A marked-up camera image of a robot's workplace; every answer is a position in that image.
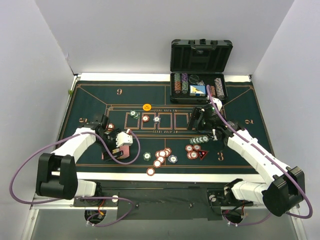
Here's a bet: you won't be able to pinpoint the red playing card deck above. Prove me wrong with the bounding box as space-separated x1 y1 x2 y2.
101 145 130 161

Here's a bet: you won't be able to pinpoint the moved green chip stack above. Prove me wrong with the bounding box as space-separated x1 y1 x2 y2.
189 136 209 145

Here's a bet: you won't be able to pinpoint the green chips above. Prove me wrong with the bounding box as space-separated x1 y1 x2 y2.
129 110 140 119

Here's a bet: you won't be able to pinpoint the moved red chip group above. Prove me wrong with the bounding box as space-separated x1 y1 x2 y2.
185 144 201 160

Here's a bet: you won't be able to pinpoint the green poker chip stack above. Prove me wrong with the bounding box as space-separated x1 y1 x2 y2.
143 152 152 162

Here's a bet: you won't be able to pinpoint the orange big blind button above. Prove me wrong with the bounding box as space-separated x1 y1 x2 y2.
142 103 152 112

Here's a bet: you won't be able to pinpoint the blue poker chip stack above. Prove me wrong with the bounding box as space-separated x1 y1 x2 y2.
168 155 178 164

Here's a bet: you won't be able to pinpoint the red poker chip stack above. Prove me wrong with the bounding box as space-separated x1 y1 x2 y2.
153 147 172 168

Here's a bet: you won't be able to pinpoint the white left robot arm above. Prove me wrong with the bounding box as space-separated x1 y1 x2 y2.
35 115 123 206

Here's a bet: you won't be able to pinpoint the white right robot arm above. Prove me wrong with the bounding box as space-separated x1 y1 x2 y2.
187 104 305 217

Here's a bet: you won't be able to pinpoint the blue boxed card deck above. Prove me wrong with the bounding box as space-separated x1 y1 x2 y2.
189 85 207 97

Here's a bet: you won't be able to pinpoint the purple chip row in case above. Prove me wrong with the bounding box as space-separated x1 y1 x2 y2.
214 78 225 99

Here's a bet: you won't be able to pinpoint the orange chip row in case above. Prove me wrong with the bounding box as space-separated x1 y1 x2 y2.
209 85 217 98

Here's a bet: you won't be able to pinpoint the black dealer button in case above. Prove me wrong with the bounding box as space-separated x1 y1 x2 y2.
189 74 200 84

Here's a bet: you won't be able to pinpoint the green orange chip row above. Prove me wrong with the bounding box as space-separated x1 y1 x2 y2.
174 73 182 94

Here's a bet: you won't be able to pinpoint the dark green poker table mat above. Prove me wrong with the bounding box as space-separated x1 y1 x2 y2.
49 79 280 175

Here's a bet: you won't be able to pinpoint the black poker chip case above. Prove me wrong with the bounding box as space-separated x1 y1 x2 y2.
170 38 233 104

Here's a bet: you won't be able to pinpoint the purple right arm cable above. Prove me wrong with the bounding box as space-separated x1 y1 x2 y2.
206 84 314 227

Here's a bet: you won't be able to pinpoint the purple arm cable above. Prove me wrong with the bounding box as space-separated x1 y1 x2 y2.
206 84 314 227
9 129 141 228

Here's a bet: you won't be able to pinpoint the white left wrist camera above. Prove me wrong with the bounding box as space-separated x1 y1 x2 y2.
115 131 133 148

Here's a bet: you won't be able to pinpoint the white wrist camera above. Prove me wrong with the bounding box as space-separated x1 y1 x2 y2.
115 131 133 148
210 98 223 112

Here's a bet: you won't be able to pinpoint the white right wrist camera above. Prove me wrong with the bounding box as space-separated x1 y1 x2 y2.
210 98 223 112

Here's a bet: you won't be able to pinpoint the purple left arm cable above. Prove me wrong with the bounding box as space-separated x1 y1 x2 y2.
9 129 141 228

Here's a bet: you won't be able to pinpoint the aluminium front rail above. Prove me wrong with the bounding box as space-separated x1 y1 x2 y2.
29 186 300 210

